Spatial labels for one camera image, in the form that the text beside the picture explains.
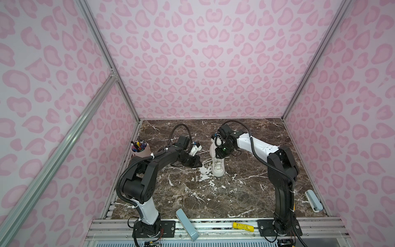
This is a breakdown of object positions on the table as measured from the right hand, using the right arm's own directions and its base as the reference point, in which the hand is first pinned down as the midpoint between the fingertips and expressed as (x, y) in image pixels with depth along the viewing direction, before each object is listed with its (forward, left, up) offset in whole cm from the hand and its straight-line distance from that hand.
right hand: (219, 153), depth 92 cm
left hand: (-6, +11, -1) cm, 12 cm away
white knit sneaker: (-8, +1, +1) cm, 8 cm away
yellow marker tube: (-37, -9, -4) cm, 38 cm away
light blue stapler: (-26, -47, -4) cm, 54 cm away
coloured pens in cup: (+1, +48, +5) cm, 48 cm away
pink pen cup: (-2, +44, +3) cm, 44 cm away
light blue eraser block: (-33, +20, -2) cm, 39 cm away
